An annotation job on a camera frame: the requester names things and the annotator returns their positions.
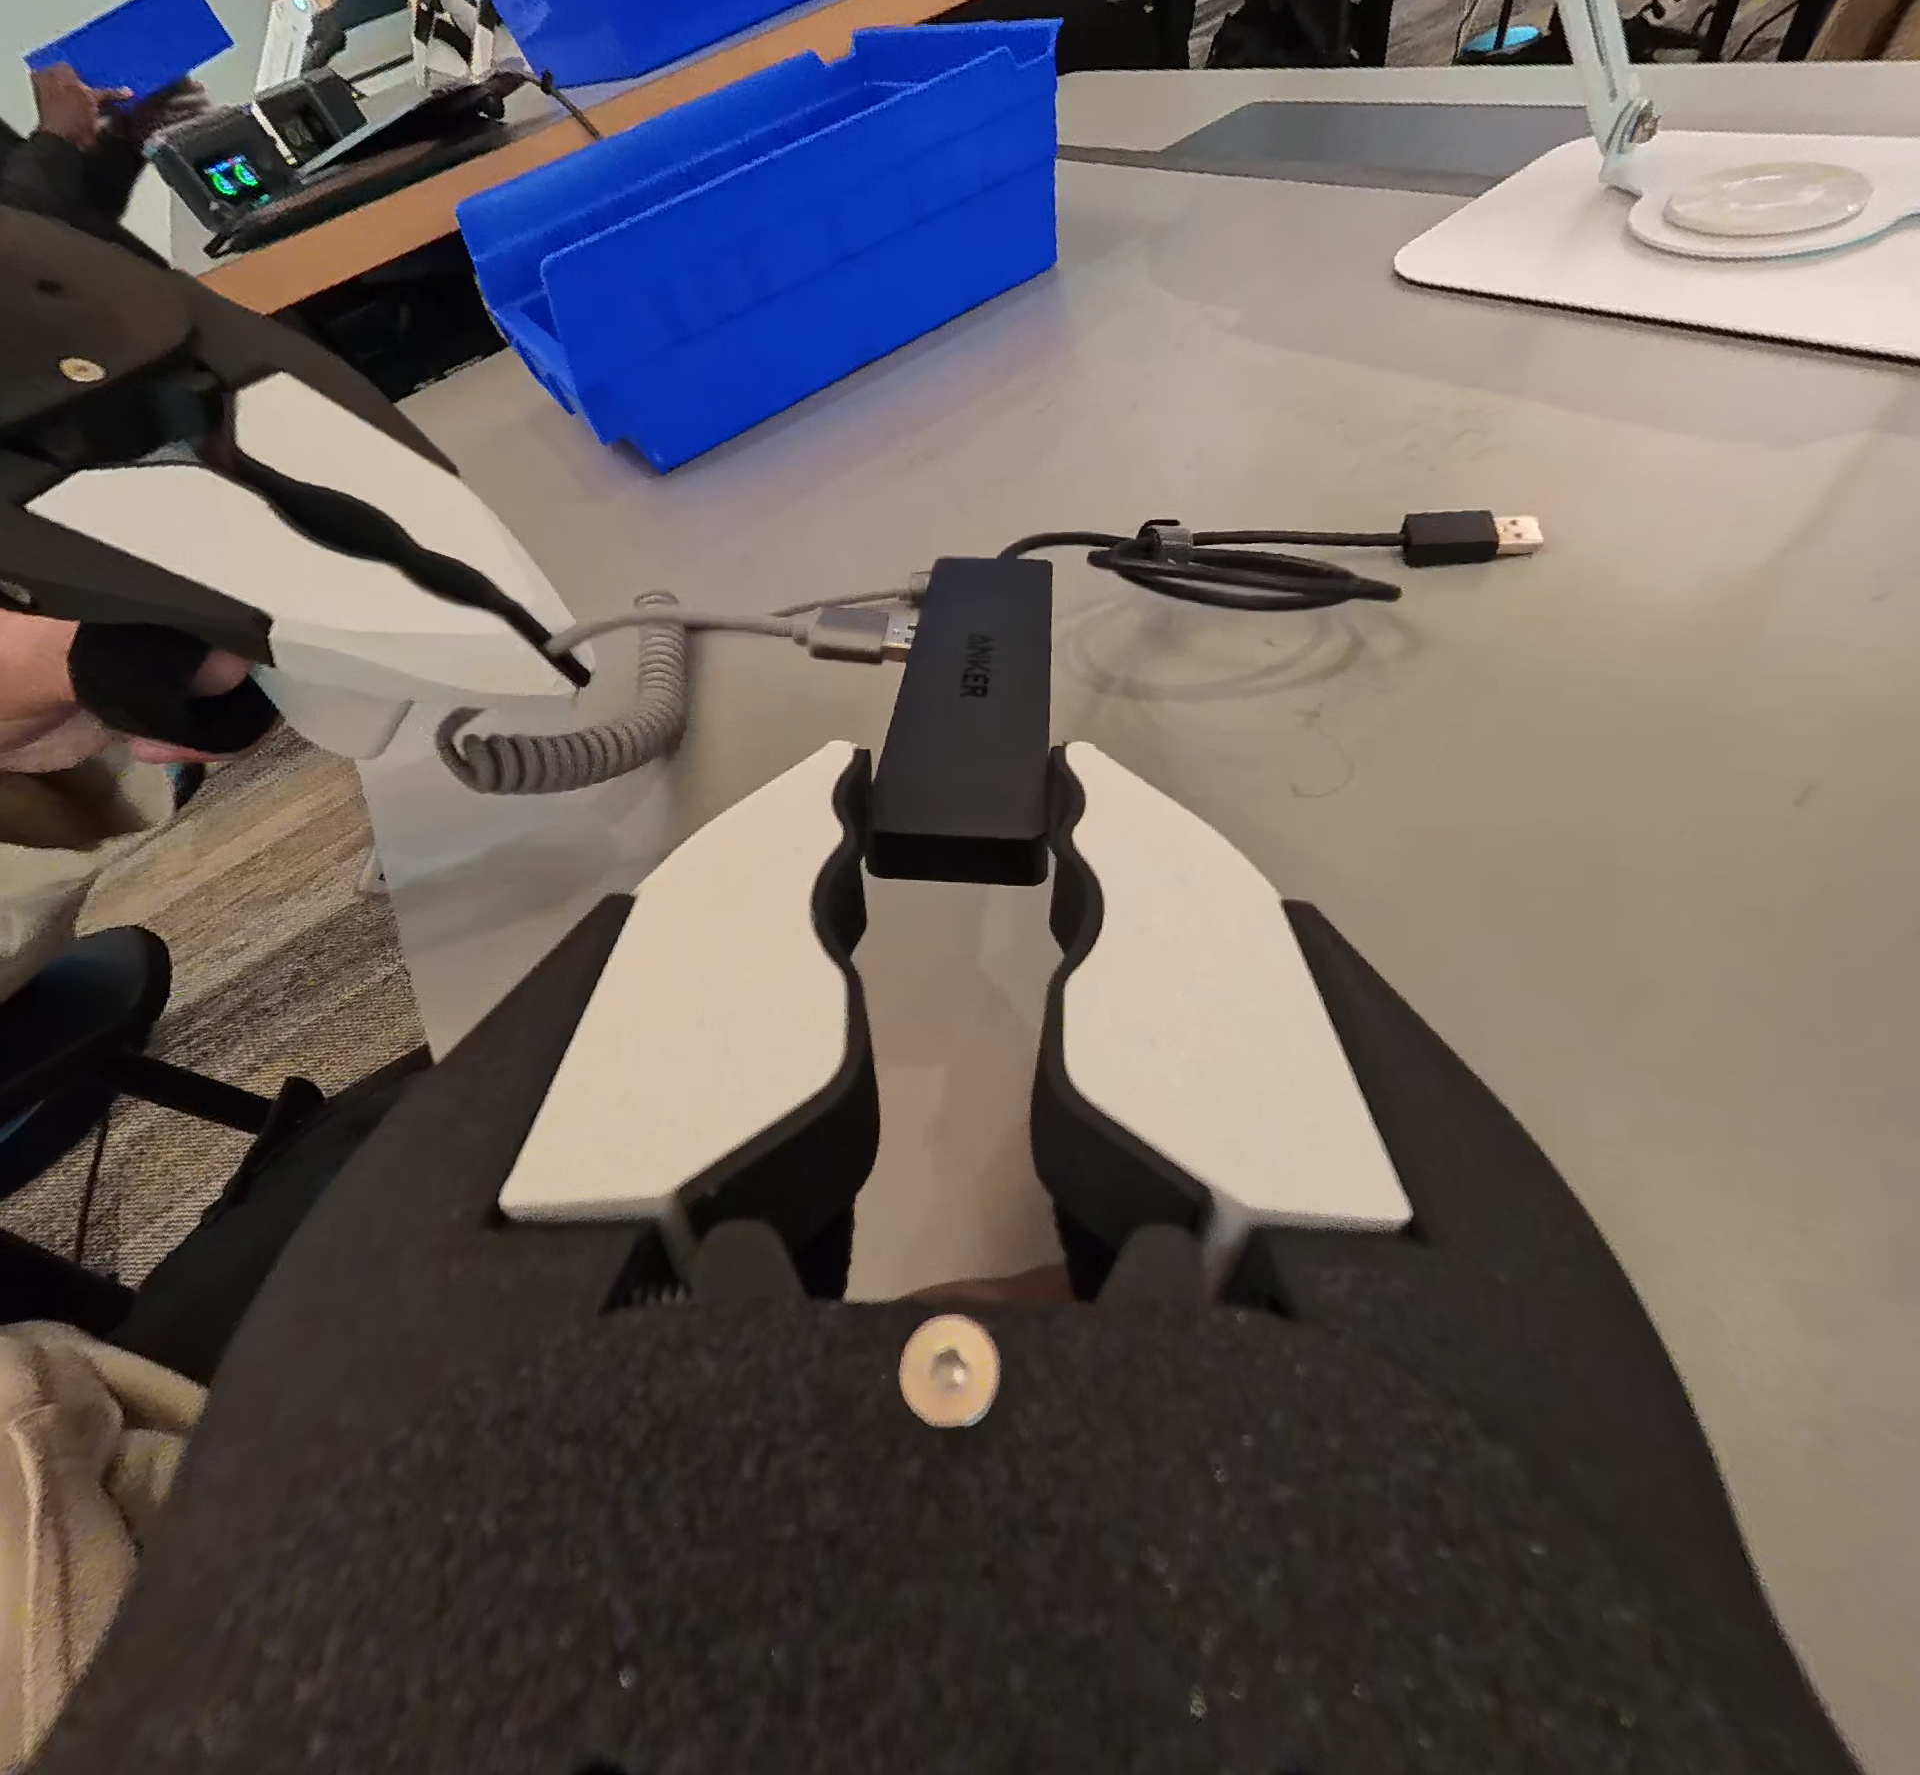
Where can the black usb hub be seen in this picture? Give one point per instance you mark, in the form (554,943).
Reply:
(960,710)

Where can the person's left hand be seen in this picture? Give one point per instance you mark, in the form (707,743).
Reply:
(32,710)

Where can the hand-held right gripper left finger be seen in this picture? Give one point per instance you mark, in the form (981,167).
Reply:
(689,1026)

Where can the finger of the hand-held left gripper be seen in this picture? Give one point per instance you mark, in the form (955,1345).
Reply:
(406,485)
(225,545)

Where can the black device green display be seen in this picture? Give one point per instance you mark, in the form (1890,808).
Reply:
(225,179)

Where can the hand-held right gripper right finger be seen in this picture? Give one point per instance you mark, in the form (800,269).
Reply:
(1215,1026)

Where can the person's tan trousers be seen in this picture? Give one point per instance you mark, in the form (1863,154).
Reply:
(77,1505)

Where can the white document stand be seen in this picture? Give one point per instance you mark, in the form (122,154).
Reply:
(1531,253)

